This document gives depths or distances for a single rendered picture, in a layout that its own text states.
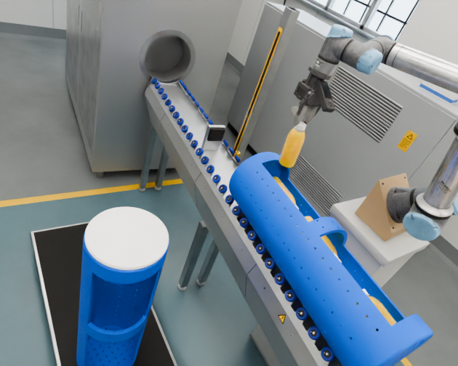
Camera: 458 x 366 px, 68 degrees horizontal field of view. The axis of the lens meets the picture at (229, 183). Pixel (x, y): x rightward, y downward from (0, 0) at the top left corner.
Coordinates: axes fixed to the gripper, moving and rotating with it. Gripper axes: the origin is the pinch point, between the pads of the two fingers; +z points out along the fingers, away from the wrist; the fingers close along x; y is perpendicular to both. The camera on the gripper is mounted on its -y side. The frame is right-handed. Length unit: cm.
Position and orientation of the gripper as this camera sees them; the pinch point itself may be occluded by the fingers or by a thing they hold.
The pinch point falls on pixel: (301, 123)
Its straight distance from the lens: 133.9
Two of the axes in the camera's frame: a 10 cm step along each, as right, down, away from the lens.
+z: -2.9, 7.6, 5.8
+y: -4.3, -6.5, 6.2
